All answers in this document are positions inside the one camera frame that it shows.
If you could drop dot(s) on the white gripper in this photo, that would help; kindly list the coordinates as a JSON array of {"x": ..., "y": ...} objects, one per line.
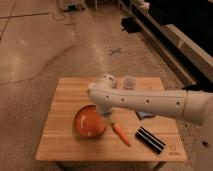
[{"x": 107, "y": 119}]

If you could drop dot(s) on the orange ceramic bowl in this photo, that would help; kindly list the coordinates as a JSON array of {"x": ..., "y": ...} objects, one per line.
[{"x": 88, "y": 122}]

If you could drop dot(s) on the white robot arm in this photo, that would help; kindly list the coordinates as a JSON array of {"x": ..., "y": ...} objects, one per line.
[{"x": 192, "y": 106}]

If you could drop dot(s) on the orange toy carrot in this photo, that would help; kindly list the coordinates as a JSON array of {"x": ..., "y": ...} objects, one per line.
[{"x": 120, "y": 133}]

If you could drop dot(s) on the blue sponge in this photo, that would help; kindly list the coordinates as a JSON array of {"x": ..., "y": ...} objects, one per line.
[{"x": 143, "y": 115}]

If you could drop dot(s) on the wooden table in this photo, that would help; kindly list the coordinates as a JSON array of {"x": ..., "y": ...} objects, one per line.
[{"x": 61, "y": 142}]

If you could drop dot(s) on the black striped box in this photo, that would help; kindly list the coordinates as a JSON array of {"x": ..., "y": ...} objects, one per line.
[{"x": 150, "y": 140}]

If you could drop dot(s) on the black box on floor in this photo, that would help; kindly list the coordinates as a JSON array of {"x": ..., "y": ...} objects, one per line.
[{"x": 130, "y": 25}]

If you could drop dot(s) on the white device on floor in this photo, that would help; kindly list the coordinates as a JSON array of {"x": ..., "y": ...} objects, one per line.
[{"x": 66, "y": 5}]

